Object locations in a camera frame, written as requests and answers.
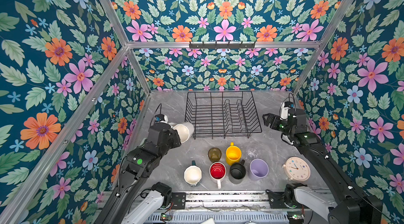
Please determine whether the lilac plastic cup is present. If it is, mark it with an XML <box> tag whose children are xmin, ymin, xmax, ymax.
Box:
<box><xmin>249</xmin><ymin>159</ymin><xmax>269</xmax><ymax>181</ymax></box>

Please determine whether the green mug cream interior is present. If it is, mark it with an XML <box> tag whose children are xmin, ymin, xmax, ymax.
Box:
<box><xmin>184</xmin><ymin>160</ymin><xmax>202</xmax><ymax>187</ymax></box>

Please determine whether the white ceramic mug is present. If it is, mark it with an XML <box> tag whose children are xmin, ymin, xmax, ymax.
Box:
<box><xmin>173</xmin><ymin>122</ymin><xmax>194</xmax><ymax>144</ymax></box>

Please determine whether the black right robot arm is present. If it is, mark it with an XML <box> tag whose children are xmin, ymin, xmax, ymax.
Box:
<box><xmin>263</xmin><ymin>108</ymin><xmax>383</xmax><ymax>224</ymax></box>

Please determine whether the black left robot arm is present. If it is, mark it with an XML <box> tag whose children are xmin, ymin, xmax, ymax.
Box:
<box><xmin>94</xmin><ymin>123</ymin><xmax>181</xmax><ymax>224</ymax></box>

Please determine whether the clear drinking glass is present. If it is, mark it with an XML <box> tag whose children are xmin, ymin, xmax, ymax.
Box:
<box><xmin>246</xmin><ymin>148</ymin><xmax>260</xmax><ymax>160</ymax></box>

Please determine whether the yellow mug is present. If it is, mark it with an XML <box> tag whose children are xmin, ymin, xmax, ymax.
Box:
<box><xmin>225</xmin><ymin>142</ymin><xmax>242</xmax><ymax>166</ymax></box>

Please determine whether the black mug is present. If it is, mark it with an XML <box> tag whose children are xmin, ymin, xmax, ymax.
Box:
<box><xmin>229</xmin><ymin>160</ymin><xmax>246</xmax><ymax>185</ymax></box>

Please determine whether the olive textured glass tumbler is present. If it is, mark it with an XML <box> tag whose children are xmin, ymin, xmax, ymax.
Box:
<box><xmin>208</xmin><ymin>147</ymin><xmax>222</xmax><ymax>163</ymax></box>

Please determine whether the white mug red interior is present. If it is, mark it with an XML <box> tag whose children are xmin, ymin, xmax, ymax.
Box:
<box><xmin>209</xmin><ymin>162</ymin><xmax>227</xmax><ymax>189</ymax></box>

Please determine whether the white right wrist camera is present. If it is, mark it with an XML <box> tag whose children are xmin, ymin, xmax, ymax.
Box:
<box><xmin>279</xmin><ymin>101</ymin><xmax>294</xmax><ymax>120</ymax></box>

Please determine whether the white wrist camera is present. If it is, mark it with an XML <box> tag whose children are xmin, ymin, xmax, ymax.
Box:
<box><xmin>279</xmin><ymin>101</ymin><xmax>294</xmax><ymax>120</ymax></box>
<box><xmin>154</xmin><ymin>114</ymin><xmax>168</xmax><ymax>124</ymax></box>

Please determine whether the round pink wall clock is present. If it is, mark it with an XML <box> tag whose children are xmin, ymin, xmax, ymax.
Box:
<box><xmin>282</xmin><ymin>157</ymin><xmax>311</xmax><ymax>182</ymax></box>

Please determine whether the black wire dish rack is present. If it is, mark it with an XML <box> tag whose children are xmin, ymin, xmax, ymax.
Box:
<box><xmin>185</xmin><ymin>91</ymin><xmax>262</xmax><ymax>139</ymax></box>

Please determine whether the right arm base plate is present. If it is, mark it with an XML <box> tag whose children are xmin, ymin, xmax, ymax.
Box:
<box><xmin>265</xmin><ymin>189</ymin><xmax>302</xmax><ymax>209</ymax></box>

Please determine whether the dark wall hook rail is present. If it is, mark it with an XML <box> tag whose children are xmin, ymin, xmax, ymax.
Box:
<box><xmin>189</xmin><ymin>41</ymin><xmax>256</xmax><ymax>50</ymax></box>

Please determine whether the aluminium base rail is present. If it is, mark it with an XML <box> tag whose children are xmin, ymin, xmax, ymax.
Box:
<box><xmin>100</xmin><ymin>190</ymin><xmax>357</xmax><ymax>213</ymax></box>

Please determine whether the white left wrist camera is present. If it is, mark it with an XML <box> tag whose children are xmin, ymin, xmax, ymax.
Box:
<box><xmin>154</xmin><ymin>114</ymin><xmax>168</xmax><ymax>124</ymax></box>

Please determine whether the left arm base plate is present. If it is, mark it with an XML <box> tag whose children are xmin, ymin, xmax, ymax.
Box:
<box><xmin>165</xmin><ymin>192</ymin><xmax>187</xmax><ymax>210</ymax></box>

